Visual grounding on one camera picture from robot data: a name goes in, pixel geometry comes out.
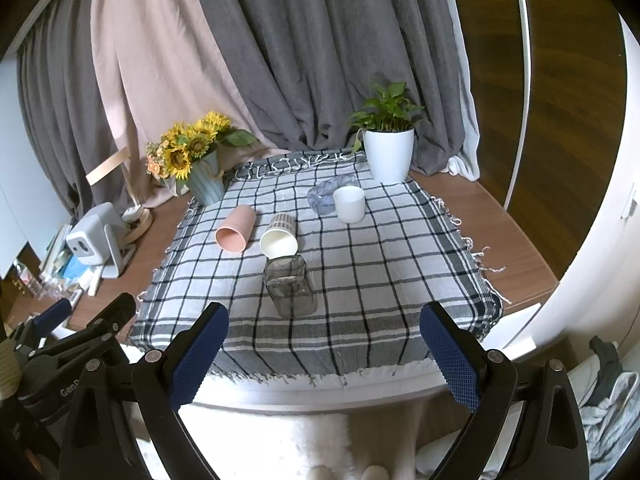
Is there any grey square glass cup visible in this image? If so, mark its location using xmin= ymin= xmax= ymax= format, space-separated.
xmin=263 ymin=255 xmax=319 ymax=319

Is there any narrow grey curtain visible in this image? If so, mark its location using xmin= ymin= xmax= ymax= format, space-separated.
xmin=17 ymin=2 xmax=128 ymax=223

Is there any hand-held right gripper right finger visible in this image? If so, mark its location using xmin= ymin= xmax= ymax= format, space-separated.
xmin=419 ymin=302 xmax=590 ymax=480

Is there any teal ribbed vase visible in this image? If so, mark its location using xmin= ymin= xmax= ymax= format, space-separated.
xmin=187 ymin=152 xmax=228 ymax=206

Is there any wide grey curtain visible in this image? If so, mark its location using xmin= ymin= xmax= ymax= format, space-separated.
xmin=185 ymin=0 xmax=476 ymax=176

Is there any round wooden stand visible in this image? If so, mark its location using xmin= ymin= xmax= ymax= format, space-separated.
xmin=121 ymin=205 xmax=153 ymax=242

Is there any beige striped cup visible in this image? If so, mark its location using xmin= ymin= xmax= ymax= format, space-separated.
xmin=259 ymin=212 xmax=300 ymax=259

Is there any white plant pot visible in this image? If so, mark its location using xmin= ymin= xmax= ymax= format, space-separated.
xmin=362 ymin=128 xmax=416 ymax=183

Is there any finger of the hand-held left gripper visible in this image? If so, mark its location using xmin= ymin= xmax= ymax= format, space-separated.
xmin=21 ymin=298 xmax=72 ymax=347
xmin=27 ymin=292 xmax=138 ymax=367

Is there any green leafy plant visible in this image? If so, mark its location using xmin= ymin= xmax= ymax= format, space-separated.
xmin=348 ymin=81 xmax=431 ymax=155

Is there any pink curtain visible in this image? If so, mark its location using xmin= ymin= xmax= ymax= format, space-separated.
xmin=90 ymin=0 xmax=293 ymax=209

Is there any pink cup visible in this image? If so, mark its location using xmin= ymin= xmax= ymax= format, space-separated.
xmin=215 ymin=204 xmax=258 ymax=253

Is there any black white checked tablecloth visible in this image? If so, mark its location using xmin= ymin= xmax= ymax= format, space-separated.
xmin=127 ymin=149 xmax=513 ymax=391

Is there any sunflower bouquet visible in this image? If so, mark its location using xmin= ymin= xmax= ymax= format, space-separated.
xmin=145 ymin=111 xmax=261 ymax=196

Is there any white fluffy rug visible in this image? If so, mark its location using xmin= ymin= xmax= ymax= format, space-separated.
xmin=134 ymin=402 xmax=453 ymax=480

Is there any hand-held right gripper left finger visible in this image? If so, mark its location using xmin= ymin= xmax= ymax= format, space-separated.
xmin=59 ymin=302 xmax=230 ymax=480

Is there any white desk robot device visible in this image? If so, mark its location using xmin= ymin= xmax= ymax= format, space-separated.
xmin=65 ymin=202 xmax=137 ymax=279

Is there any dark wooden wardrobe door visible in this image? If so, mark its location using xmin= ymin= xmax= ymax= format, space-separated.
xmin=442 ymin=0 xmax=629 ymax=213

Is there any grey clothes pile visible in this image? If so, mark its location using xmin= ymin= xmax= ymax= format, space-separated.
xmin=579 ymin=335 xmax=640 ymax=480

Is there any white cup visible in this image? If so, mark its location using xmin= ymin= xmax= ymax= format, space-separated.
xmin=333 ymin=186 xmax=366 ymax=224

